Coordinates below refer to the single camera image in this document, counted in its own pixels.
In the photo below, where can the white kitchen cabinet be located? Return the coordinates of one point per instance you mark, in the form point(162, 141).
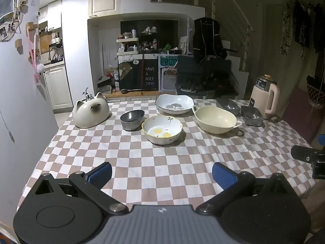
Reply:
point(58, 86)

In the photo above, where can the black chalkboard sign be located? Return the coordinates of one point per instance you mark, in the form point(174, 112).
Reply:
point(149, 66)

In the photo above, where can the stainless steel bowl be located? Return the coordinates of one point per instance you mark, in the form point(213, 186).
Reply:
point(132, 118)

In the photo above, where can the pink ribbon with pompom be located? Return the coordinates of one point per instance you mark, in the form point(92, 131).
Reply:
point(40, 67)

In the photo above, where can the white cat-shaped ceramic fountain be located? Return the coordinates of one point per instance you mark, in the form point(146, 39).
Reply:
point(86, 114)

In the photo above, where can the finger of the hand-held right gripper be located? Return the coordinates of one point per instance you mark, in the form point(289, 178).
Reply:
point(304, 153)

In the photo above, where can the grey square glass dish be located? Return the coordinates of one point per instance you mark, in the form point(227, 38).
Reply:
point(251, 118)
point(228, 105)

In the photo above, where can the white bowl with grey leaves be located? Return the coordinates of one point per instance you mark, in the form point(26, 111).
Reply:
point(172, 101)

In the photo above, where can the hanging dark clothes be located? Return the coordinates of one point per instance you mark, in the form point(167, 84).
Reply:
point(299, 25)

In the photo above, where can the yellow floral scalloped bowl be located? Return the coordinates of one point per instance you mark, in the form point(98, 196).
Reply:
point(162, 129)

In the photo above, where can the pink electric kettle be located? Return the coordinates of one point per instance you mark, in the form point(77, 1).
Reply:
point(261, 99)

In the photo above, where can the black cloth with frog print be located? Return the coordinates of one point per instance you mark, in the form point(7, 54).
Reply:
point(132, 81)

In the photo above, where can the white cupboard door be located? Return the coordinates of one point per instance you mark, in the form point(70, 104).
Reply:
point(104, 0)

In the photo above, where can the white framed box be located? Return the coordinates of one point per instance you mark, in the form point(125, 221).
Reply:
point(167, 86)

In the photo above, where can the green sign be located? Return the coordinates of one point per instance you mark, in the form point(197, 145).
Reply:
point(168, 61)

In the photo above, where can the low wooden cabinet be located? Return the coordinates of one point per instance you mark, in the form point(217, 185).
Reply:
point(137, 98)

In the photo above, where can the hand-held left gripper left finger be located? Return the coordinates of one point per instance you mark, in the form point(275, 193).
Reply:
point(101, 174)

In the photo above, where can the black jacket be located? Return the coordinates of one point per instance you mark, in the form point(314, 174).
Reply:
point(205, 38)

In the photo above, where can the wall photo collage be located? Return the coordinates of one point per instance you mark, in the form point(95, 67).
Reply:
point(10, 17)

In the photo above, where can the white storage rack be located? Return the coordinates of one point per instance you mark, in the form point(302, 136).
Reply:
point(127, 52)

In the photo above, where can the dark blue cloth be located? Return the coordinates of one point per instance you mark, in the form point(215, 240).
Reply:
point(188, 68)

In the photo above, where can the chair with dark clothes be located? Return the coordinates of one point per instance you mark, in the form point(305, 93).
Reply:
point(218, 81)

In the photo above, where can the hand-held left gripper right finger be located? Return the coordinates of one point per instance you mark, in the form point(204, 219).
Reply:
point(223, 176)

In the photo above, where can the pink mat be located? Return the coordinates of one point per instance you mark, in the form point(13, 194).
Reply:
point(299, 117)

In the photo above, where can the hanging net basket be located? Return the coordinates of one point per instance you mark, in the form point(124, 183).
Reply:
point(314, 91)

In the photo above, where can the brown white checkered tablecloth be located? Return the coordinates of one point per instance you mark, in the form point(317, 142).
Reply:
point(152, 165)

